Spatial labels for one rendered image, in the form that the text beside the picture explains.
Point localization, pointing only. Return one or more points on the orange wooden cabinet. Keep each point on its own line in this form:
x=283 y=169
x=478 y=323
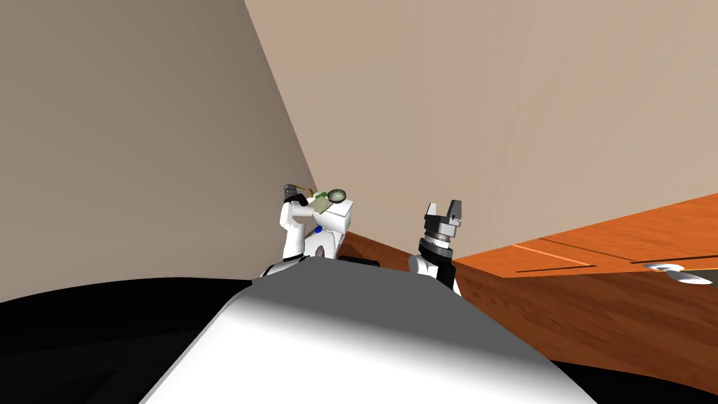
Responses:
x=589 y=314

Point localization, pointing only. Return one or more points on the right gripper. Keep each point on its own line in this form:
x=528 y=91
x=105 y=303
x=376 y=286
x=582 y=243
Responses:
x=443 y=224

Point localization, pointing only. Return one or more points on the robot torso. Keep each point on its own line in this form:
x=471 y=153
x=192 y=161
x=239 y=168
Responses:
x=359 y=336

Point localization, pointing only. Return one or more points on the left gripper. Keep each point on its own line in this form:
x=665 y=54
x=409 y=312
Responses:
x=292 y=192

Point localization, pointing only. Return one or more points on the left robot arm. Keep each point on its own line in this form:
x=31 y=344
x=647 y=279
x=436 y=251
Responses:
x=293 y=233

